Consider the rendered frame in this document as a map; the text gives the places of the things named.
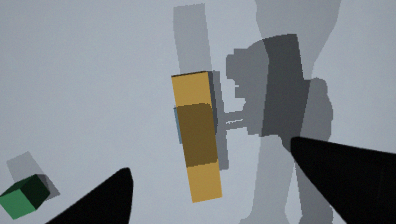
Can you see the tan bar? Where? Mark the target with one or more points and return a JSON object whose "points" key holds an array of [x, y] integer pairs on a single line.
{"points": [[195, 116]]}

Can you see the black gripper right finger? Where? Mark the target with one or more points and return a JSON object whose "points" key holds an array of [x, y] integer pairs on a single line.
{"points": [[359, 183]]}

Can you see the green cube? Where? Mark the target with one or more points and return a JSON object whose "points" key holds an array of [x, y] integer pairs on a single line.
{"points": [[24, 197]]}

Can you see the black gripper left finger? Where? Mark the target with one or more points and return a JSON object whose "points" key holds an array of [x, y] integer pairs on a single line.
{"points": [[109, 203]]}

